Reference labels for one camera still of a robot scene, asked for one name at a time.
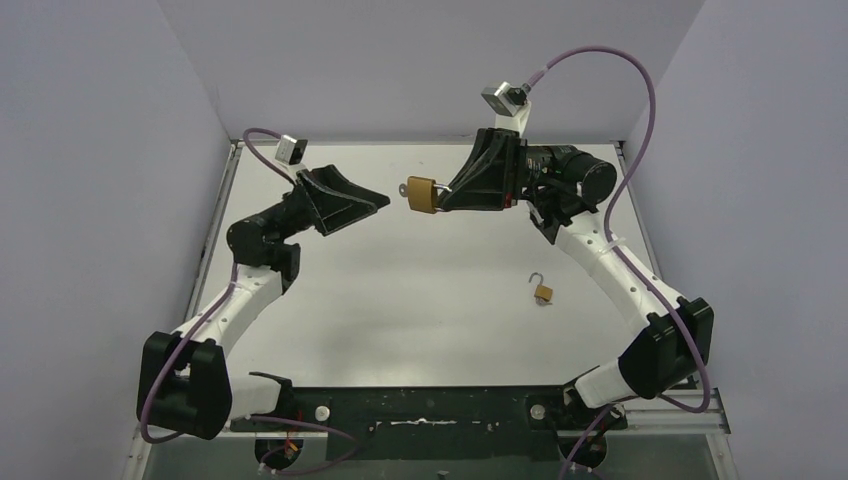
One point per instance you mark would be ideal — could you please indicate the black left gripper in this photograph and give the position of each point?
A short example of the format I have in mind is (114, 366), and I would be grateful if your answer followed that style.
(309, 201)

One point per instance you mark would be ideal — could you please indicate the large brass padlock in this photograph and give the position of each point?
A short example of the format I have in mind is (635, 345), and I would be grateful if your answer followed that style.
(422, 194)

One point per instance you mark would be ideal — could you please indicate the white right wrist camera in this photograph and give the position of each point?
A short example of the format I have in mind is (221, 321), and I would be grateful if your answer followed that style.
(510, 104)

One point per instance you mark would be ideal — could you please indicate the small brass padlock middle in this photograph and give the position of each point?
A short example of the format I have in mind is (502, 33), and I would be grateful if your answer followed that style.
(542, 294)

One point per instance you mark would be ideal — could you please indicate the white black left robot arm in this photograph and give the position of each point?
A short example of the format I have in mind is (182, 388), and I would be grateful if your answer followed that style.
(185, 386)

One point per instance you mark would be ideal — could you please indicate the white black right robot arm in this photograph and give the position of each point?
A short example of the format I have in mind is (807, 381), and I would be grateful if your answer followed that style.
(564, 187)

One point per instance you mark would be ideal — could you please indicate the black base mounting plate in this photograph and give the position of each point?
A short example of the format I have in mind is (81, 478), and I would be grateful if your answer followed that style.
(311, 429)

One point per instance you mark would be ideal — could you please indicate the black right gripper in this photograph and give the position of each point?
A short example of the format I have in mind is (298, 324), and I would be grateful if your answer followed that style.
(492, 178)

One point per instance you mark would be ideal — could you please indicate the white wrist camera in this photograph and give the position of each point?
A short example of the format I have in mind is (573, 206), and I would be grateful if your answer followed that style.
(510, 104)
(289, 154)

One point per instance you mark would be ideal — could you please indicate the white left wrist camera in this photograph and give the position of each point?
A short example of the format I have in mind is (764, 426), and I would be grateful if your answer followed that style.
(289, 154)

